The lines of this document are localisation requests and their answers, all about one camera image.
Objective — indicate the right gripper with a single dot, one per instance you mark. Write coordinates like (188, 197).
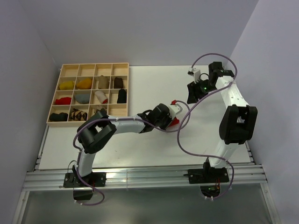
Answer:
(194, 93)

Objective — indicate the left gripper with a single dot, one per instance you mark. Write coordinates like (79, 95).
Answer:
(168, 119)

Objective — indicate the red Santa sock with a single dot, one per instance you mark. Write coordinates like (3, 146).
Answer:
(174, 122)

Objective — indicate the black sock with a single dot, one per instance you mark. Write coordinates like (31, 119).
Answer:
(122, 96)
(58, 117)

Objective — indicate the brown argyle sock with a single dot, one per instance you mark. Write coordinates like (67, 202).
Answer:
(100, 108)

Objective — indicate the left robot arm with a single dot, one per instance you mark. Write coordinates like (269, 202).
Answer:
(95, 133)

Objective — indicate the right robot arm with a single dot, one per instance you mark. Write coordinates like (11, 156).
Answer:
(236, 127)

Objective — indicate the dark brown rolled sock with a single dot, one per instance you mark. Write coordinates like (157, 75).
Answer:
(118, 83)

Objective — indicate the white red-tipped rolled sock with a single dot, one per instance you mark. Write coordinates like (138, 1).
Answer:
(102, 98)

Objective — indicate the tan rolled sock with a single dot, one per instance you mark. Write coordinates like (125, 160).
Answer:
(103, 82)

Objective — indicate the grey rolled sock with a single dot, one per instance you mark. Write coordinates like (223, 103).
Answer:
(82, 98)

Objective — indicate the orange rolled sock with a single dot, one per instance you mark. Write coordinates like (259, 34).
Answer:
(84, 84)

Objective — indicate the wooden compartment tray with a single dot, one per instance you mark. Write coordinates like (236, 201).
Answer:
(81, 71)

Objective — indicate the argyle rolled sock in tray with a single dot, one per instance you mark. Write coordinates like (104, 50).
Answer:
(78, 115)

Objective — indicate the yellow rolled sock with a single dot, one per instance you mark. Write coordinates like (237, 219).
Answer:
(68, 85)

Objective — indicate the red rolled sock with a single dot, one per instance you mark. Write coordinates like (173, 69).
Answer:
(63, 101)

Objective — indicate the black rolled sock in tray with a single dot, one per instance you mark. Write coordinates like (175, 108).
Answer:
(58, 117)

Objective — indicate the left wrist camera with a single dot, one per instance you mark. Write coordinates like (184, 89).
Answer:
(174, 109)

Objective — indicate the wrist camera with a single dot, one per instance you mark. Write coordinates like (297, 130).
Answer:
(195, 73)
(174, 109)

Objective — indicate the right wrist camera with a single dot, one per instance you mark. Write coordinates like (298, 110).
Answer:
(195, 73)

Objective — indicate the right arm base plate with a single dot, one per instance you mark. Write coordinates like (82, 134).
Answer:
(210, 175)

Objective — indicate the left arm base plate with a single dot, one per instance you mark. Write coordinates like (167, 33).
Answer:
(94, 179)

